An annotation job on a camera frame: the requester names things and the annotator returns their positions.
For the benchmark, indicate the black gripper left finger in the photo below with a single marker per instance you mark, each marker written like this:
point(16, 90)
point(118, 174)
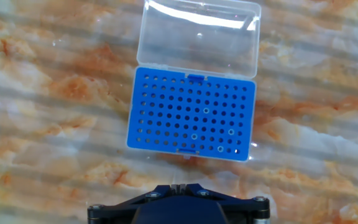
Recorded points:
point(120, 207)

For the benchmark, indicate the clear small pipette tip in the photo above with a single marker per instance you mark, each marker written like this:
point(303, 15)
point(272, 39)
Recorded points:
point(217, 149)
point(228, 132)
point(203, 110)
point(191, 136)

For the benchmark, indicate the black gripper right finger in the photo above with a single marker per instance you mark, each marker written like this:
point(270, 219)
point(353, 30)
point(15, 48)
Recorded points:
point(244, 208)

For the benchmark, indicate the blue pipette tip holder box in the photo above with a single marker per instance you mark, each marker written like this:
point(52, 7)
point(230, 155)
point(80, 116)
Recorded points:
point(166, 109)

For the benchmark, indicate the orange marble pattern mat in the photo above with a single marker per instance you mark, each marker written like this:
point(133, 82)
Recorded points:
point(42, 124)

